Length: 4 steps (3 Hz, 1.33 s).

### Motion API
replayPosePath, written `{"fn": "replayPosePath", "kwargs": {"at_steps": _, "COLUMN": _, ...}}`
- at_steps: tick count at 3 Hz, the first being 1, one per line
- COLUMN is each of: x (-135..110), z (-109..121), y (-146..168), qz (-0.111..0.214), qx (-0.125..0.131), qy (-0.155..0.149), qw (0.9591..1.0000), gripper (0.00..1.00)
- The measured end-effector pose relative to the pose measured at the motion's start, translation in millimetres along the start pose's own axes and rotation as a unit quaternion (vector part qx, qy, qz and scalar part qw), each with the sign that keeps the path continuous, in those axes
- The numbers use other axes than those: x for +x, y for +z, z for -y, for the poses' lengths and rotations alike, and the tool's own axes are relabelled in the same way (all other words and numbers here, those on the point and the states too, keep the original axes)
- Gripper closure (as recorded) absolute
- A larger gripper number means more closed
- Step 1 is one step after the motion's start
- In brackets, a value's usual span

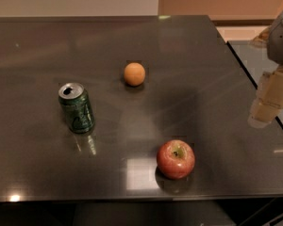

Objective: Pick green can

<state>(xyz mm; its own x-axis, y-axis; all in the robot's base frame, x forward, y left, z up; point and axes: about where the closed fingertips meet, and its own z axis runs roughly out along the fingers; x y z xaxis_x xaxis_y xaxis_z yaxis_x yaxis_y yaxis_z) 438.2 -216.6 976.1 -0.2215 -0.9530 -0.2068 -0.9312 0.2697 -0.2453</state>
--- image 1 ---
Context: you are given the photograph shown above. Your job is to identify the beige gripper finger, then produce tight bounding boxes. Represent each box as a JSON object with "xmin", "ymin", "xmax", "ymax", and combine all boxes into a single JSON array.
[{"xmin": 248, "ymin": 65, "xmax": 283, "ymax": 128}]

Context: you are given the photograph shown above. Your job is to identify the green soda can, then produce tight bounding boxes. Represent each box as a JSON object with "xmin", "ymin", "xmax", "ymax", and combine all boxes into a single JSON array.
[{"xmin": 58, "ymin": 83, "xmax": 95, "ymax": 134}]

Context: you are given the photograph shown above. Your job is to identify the glass side table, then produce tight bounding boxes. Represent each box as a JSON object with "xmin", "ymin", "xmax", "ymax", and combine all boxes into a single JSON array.
[{"xmin": 227, "ymin": 40, "xmax": 283, "ymax": 129}]

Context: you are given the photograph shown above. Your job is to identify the red apple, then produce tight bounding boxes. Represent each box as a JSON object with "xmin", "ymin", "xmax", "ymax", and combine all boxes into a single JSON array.
[{"xmin": 157, "ymin": 139, "xmax": 195, "ymax": 180}]

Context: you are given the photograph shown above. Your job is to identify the orange fruit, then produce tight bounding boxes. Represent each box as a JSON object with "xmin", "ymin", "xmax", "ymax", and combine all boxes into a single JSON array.
[{"xmin": 124, "ymin": 62, "xmax": 145, "ymax": 87}]

